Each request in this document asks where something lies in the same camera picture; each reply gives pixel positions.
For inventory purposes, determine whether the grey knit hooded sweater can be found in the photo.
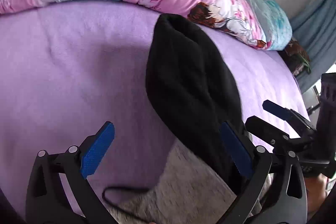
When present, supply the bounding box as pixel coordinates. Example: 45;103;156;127
110;14;247;223

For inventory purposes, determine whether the person right hand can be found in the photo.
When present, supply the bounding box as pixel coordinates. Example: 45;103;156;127
304;174;328;214

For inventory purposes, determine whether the dark floral cloth bundle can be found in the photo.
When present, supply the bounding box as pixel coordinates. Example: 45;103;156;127
278;37;311;77

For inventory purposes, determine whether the blue curtain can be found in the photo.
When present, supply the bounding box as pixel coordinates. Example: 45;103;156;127
290;0;335;93

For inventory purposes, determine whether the purple fleece bed blanket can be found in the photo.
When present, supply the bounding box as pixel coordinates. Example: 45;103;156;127
0;0;310;224

